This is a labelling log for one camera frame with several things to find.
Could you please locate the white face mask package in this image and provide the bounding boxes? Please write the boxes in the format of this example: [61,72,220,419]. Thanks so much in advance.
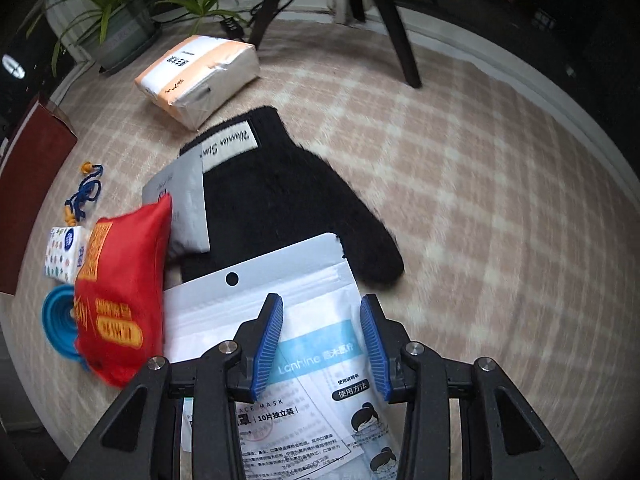
[164,233,399,479]

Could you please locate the black fuzzy glove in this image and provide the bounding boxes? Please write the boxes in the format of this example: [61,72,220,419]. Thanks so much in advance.
[180,106,405,287]

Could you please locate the silver foil pouch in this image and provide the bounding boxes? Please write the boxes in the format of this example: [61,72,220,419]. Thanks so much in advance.
[142,148,210,260]

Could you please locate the blue corded orange earplugs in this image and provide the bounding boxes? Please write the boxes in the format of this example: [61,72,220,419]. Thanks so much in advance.
[64,162,104,226]

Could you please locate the red fabric pouch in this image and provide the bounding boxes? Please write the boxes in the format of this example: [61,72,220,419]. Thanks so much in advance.
[73,195,172,388]

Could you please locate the blue collapsible silicone cup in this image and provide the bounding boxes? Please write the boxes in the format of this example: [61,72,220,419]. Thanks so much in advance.
[41,284,89,370]

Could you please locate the small patterned tissue pack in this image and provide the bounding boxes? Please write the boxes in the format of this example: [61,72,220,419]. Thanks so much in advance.
[43,226,90,285]

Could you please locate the orange white tissue pack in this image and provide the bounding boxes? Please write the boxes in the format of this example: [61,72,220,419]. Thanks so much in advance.
[134,35,260,131]

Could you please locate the black power strip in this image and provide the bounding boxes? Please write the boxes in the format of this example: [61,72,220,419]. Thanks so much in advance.
[220,18,245,41]

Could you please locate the potted green spider plant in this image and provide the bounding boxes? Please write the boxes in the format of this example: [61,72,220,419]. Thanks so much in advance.
[25,0,241,74]

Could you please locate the black tripod stand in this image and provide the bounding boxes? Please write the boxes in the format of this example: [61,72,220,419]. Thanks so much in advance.
[248,0,422,89]

